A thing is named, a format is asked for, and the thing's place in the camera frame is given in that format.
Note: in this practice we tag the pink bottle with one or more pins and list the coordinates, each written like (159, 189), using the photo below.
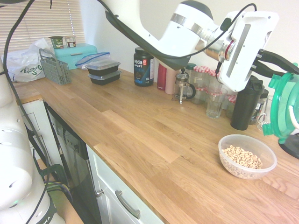
(170, 81)

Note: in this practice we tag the black takeout container clear lid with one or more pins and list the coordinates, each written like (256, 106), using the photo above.
(105, 79)
(102, 67)

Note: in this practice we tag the spice jar black lid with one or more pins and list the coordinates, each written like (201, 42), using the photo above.
(258, 109)

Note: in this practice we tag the green yoghurt cup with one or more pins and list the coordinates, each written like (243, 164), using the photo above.
(56, 42)

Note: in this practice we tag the small jar red checkered lid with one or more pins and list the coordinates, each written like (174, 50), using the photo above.
(231, 105)

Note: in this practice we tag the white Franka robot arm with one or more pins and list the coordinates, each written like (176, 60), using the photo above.
(177, 35)

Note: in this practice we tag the silver cabinet knob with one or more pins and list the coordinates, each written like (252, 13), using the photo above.
(100, 192)

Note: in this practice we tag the clear zip bag blue seal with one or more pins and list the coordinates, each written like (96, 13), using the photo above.
(93, 58)

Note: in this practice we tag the tall jar red checkered lid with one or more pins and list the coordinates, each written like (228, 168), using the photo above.
(202, 77)

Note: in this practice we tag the black dishwasher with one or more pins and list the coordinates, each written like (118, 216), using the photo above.
(74, 158)

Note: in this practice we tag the clear drinking glass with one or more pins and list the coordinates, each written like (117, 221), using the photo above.
(216, 105)

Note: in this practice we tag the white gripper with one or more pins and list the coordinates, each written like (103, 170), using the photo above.
(247, 46)

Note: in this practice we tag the black shaker bottle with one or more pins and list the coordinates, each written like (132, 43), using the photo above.
(243, 109)

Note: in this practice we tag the brown yoghurt cup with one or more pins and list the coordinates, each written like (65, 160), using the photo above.
(70, 42)

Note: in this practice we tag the white plastic shopping bag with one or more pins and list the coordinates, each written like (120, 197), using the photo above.
(23, 65)

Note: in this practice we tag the red bottle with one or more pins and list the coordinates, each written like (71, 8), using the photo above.
(161, 77)

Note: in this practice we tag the green round container lid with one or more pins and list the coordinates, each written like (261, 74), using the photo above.
(281, 112)

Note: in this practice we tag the white kitchen cabinet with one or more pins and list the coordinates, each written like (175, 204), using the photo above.
(109, 177)

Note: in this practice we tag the grey cutlery basket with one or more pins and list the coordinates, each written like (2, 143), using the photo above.
(56, 72)

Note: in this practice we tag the black Vega protein tub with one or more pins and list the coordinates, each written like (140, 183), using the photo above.
(143, 70)

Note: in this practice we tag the beige window blinds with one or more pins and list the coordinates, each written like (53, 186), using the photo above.
(46, 18)

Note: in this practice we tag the black stand base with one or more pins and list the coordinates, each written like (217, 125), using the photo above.
(290, 145)

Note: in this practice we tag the teal bread box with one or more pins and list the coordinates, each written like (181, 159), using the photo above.
(74, 54)

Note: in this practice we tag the cereal rings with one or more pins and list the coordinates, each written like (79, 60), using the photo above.
(243, 157)

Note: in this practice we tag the clear plastic food container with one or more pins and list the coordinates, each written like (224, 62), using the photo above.
(268, 149)

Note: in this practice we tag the glass French press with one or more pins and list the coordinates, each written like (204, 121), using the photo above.
(182, 88)

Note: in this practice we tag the glass jar green lid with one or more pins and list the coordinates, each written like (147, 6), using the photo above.
(190, 68)

